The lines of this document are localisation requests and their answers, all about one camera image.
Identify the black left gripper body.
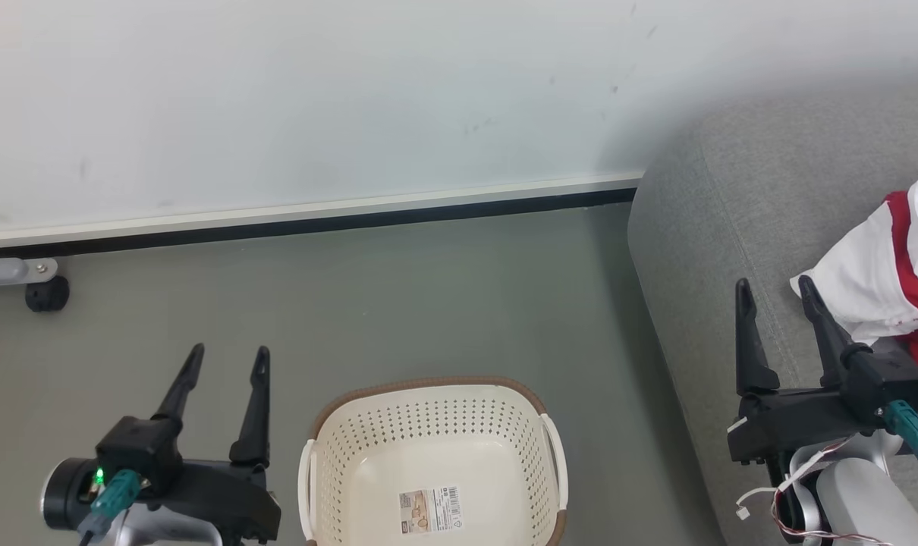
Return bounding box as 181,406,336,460
156,463,281,543

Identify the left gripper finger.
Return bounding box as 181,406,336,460
152,343,206,425
229,347,272,467

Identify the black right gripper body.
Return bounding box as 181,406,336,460
728,387,881,462

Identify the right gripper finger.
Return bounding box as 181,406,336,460
798,275,873,388
734,278,781,395

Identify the cream perforated laundry basket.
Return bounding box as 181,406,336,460
298,377,569,546

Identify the grey fabric sofa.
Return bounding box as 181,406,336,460
627,76,918,546

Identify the black caster wheel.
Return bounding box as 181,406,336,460
25,275,71,313

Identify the white and black baseboard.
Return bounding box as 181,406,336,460
0,173,646,260

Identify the paper label sticker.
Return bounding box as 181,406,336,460
398,485,464,533

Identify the grey metal stand leg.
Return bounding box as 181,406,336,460
0,256,59,289

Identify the white red wire bundle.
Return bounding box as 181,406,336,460
736,436,892,546

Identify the teal left camera connector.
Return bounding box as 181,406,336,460
76,469,143,539

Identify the teal camera connector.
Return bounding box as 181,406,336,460
882,400,918,467
76,469,143,539

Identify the teal right camera connector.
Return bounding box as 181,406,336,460
882,400,918,467

